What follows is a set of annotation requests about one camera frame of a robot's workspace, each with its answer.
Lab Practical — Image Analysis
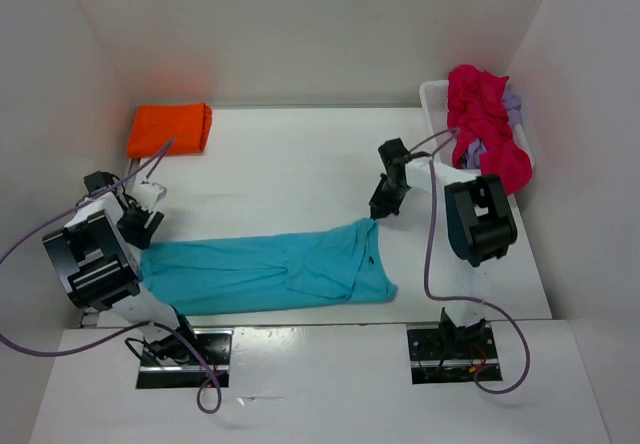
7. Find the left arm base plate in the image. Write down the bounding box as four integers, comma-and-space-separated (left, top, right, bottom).
125, 329, 233, 390

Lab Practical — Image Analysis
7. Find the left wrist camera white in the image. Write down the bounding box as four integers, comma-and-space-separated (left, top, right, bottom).
131, 181, 167, 212

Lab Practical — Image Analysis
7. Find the lavender t shirt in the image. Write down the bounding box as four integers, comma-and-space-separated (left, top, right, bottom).
462, 88, 521, 169

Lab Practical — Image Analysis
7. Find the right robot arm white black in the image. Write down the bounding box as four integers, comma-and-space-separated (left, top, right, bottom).
369, 138, 518, 357

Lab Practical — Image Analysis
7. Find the magenta t shirt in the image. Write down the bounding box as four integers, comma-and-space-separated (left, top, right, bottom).
447, 64, 533, 195

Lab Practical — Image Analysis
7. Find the white plastic basket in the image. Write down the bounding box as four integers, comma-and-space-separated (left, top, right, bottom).
418, 79, 535, 167

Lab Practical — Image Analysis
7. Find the cyan t shirt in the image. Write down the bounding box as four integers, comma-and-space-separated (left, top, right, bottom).
141, 218, 397, 316

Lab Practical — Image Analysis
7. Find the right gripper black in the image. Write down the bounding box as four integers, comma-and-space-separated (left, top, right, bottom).
370, 173, 410, 221

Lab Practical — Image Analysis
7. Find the orange t shirt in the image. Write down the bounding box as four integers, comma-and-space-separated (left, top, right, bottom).
126, 103, 213, 159

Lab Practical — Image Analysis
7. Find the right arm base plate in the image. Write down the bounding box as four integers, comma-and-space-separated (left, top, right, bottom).
406, 323, 503, 385

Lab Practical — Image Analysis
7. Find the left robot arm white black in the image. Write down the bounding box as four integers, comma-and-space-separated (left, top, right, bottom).
43, 171, 200, 364

